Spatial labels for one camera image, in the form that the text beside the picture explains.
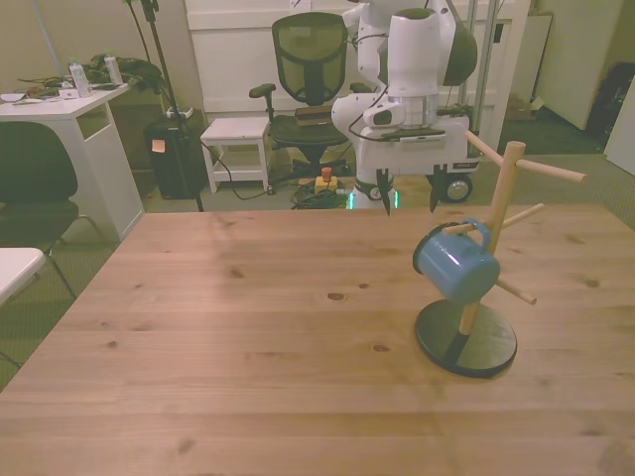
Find blue enamel mug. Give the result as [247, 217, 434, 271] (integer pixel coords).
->
[412, 217, 501, 303]

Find white leaning board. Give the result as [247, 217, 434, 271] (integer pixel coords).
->
[526, 12, 596, 133]

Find black plastic chair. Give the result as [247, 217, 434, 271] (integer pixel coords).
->
[0, 121, 116, 298]

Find white plastic bottle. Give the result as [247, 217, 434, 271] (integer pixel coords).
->
[102, 49, 123, 86]
[67, 61, 93, 98]

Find brown box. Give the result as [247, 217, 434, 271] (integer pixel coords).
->
[295, 104, 334, 128]

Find white desk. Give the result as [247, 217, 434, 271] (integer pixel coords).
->
[0, 83, 145, 242]

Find green floor cables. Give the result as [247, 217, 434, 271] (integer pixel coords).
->
[290, 180, 351, 210]

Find white folding table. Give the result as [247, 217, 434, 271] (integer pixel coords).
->
[0, 247, 46, 306]

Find metal frame post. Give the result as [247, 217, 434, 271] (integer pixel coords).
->
[478, 0, 498, 134]
[460, 0, 480, 133]

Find black case orange note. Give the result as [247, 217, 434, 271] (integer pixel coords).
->
[143, 123, 207, 200]

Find white wheeled cart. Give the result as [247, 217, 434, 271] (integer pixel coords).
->
[436, 101, 485, 205]

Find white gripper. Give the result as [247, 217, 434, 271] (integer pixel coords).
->
[357, 117, 470, 218]

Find green camouflage cloth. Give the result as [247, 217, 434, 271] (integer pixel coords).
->
[81, 55, 163, 93]

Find black mesh office chair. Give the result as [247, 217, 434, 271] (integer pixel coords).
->
[248, 12, 359, 188]

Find flat wrist camera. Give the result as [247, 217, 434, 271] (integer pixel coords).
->
[379, 128, 446, 146]

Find small cardboard box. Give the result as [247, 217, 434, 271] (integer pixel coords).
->
[505, 93, 547, 123]

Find small white stool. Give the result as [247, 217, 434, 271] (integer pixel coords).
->
[200, 117, 272, 194]

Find yellow emergency stop button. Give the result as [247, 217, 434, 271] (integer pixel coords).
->
[315, 167, 341, 195]

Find black tripod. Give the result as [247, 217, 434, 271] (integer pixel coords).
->
[123, 0, 205, 212]

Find wooden mug tree black base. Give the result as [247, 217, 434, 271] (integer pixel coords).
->
[414, 131, 587, 379]

